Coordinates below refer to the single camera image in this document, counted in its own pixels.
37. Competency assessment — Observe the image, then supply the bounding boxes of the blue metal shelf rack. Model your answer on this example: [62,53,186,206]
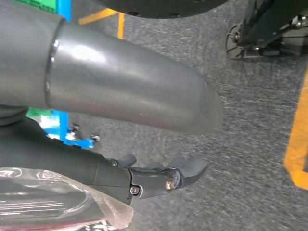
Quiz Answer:
[41,0,100,151]

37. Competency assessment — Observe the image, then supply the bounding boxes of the yellow floor tape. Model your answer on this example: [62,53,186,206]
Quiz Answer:
[283,65,308,191]
[78,8,125,40]

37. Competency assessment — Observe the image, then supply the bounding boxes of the clear plastic film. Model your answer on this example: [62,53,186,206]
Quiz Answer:
[0,168,134,231]

